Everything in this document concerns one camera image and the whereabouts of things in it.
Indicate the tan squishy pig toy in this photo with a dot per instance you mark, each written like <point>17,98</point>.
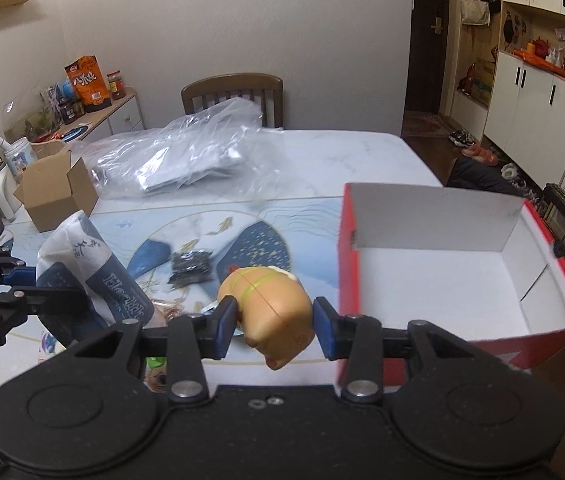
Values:
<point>274,312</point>

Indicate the white electric kettle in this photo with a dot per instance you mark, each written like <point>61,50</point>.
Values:
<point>9,204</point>

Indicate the white side cabinet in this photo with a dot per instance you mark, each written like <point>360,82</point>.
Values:
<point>123,116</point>

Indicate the black shoe rack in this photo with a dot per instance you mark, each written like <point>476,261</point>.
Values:
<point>553,200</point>

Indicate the printed glass jar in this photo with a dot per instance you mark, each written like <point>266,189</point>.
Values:
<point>19,155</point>

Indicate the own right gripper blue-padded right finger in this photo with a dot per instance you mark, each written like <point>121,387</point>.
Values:
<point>337,333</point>

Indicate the brown wooden chair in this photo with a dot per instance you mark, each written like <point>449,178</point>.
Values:
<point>265,90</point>

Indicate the small brown cardboard box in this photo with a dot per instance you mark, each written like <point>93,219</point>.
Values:
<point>55,186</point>

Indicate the large clear plastic bag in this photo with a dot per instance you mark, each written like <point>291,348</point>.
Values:
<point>223,149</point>

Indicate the red white cardboard box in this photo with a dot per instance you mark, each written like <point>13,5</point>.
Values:
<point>480,265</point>

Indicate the orange snack bag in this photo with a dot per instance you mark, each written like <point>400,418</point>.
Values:
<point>90,87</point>

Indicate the glass terrarium bowl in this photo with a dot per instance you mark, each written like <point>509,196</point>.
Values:
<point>29,116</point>

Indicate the white blue tissue pack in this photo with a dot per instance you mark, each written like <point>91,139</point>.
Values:
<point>76,256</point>

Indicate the bag of black beads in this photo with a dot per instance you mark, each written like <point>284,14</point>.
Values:
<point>192,267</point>

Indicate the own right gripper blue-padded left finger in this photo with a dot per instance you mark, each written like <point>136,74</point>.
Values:
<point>196,335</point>

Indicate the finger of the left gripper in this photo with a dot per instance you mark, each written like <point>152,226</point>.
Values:
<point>51,300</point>
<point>20,275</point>

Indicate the red lidded jar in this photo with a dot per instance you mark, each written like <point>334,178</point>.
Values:
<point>116,85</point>

